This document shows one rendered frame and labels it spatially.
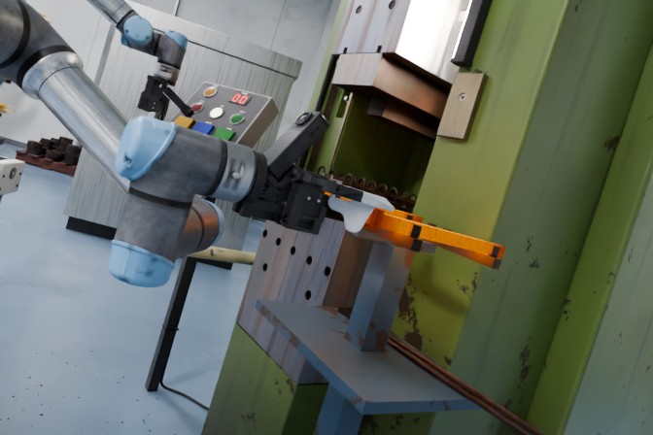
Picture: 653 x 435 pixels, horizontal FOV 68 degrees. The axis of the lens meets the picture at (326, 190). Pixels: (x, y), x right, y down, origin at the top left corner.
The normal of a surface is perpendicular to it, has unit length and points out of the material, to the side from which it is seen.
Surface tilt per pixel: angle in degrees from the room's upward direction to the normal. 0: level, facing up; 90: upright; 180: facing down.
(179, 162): 90
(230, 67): 90
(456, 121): 90
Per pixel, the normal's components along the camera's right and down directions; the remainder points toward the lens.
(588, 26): 0.56, 0.21
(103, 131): 0.14, -0.23
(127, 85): 0.18, 0.10
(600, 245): -0.77, -0.22
